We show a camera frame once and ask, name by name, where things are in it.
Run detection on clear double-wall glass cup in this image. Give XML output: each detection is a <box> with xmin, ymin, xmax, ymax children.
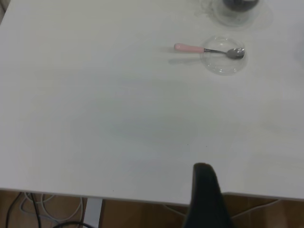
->
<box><xmin>197</xmin><ymin>0</ymin><xmax>274</xmax><ymax>28</ymax></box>

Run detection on clear shallow glass dish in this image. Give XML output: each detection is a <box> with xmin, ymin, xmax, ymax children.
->
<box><xmin>199</xmin><ymin>35</ymin><xmax>248</xmax><ymax>76</ymax></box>

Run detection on dark coffee beans heap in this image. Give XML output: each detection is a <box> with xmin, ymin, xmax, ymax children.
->
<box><xmin>222</xmin><ymin>0</ymin><xmax>259</xmax><ymax>12</ymax></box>

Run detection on pink-handled metal spoon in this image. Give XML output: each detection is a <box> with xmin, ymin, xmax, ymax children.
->
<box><xmin>174</xmin><ymin>42</ymin><xmax>245</xmax><ymax>59</ymax></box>

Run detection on white table leg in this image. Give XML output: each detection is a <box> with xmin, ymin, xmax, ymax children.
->
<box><xmin>83</xmin><ymin>197</ymin><xmax>103</xmax><ymax>228</ymax></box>

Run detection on black cable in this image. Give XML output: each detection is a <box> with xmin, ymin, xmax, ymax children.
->
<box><xmin>6</xmin><ymin>192</ymin><xmax>41</xmax><ymax>228</ymax></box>

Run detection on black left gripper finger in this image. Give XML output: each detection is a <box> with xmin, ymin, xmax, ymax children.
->
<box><xmin>183</xmin><ymin>162</ymin><xmax>236</xmax><ymax>228</ymax></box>

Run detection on grey cable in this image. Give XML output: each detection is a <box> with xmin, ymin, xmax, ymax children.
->
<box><xmin>20</xmin><ymin>192</ymin><xmax>84</xmax><ymax>224</ymax></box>

